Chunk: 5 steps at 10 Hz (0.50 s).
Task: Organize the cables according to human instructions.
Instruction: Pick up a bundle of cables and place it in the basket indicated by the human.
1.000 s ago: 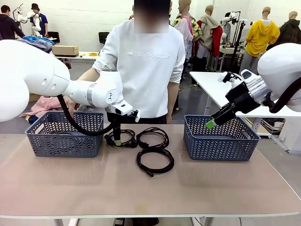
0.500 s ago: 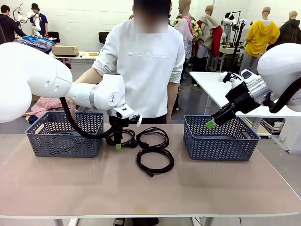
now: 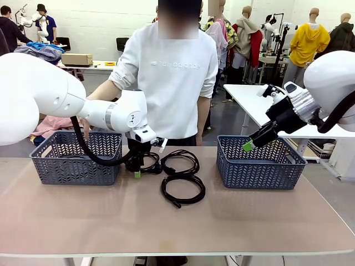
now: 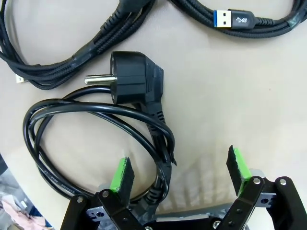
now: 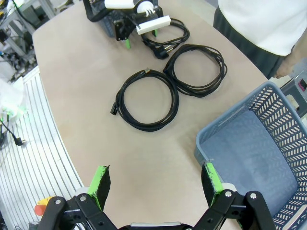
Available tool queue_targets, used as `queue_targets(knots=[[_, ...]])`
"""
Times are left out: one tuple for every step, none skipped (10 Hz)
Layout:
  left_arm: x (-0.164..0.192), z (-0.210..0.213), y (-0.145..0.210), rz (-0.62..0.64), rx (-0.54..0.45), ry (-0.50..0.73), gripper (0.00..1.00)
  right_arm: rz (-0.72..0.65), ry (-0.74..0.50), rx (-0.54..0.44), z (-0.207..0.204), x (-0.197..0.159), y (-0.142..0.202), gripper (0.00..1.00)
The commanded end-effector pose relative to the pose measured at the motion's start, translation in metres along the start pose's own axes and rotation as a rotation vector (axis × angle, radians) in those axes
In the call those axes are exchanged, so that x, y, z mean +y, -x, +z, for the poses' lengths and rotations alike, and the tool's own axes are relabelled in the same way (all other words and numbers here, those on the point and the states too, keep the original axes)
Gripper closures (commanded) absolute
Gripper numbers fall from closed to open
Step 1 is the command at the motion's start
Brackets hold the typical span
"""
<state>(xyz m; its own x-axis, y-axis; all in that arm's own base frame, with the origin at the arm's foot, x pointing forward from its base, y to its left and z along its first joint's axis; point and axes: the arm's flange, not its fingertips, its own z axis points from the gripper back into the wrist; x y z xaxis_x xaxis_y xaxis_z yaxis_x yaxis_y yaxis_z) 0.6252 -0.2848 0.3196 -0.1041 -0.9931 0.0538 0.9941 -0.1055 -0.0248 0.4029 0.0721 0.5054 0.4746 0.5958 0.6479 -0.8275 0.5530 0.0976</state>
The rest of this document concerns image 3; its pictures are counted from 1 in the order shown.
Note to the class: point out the white background table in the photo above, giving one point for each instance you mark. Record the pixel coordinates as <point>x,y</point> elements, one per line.
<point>102,67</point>

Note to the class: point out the white robot with black ears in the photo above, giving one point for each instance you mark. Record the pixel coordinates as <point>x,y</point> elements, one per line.
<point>269,30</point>

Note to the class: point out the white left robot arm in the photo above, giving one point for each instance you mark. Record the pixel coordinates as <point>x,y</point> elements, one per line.
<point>27,97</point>

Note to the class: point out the blue-grey plastic lattice basket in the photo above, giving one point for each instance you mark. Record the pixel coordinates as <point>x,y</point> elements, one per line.
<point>77,171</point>
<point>258,174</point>

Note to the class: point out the person's right hand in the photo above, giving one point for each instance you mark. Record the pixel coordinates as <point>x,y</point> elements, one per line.
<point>86,128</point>

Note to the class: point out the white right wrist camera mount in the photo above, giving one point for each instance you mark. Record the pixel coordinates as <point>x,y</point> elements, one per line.
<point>270,91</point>

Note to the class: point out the yellow tape roll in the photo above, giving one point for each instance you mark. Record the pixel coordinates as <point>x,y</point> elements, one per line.
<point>109,64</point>

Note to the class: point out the person's right forearm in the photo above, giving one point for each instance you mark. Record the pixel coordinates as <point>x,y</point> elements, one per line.
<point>105,90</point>

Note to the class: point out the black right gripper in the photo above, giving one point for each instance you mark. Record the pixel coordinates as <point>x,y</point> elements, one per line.
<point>284,116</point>

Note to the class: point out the mannequin in yellow hoodie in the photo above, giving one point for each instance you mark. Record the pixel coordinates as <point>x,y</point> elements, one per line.
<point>308,44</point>

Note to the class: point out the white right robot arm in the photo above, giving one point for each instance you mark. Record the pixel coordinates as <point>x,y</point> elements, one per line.
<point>327,74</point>

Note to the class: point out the person's left forearm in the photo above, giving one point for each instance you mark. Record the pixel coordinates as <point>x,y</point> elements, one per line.
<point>203,116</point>

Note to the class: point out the person's left hand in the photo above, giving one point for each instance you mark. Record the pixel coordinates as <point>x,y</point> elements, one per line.
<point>199,140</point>

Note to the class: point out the black office chair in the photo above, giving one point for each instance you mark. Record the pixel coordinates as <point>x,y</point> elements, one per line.
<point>122,43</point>
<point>63,43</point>

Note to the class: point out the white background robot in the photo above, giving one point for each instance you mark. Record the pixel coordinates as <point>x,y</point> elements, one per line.
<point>43,27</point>

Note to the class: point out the person in white sweatshirt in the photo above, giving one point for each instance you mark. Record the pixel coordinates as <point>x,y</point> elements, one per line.
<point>172,97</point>

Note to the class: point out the mannequin in dark green jacket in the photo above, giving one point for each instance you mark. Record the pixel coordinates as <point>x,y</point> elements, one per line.
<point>344,36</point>

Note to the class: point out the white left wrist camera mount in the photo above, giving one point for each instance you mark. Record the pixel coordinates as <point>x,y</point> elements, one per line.
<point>160,144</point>

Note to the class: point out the mannequin in floral shirt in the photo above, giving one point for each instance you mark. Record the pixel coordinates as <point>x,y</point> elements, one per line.
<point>230,33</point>

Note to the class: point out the bystander in blue T-shirt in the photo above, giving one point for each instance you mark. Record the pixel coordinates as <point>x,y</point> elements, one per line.
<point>49,26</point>

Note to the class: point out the bystander in black hoodie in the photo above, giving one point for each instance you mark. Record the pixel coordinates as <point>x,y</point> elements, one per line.
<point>11,30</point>

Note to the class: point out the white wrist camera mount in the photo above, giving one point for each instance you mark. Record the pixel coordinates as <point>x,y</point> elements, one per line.
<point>160,144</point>
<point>270,91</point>

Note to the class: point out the black tripod stand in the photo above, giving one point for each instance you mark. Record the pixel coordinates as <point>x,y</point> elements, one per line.
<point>280,41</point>

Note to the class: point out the white side table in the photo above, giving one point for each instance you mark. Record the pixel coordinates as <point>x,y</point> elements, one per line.
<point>244,94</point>

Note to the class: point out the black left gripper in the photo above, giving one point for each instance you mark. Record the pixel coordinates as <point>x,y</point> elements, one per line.
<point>138,152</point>

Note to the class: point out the pile of coloured clothes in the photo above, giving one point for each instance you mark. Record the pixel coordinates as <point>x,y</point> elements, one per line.
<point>41,51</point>

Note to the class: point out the mannequin in beige hoodie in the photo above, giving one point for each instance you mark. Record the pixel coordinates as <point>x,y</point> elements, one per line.
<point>245,36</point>

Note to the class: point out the brown cardboard box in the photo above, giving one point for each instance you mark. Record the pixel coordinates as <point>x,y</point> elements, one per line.
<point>76,59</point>

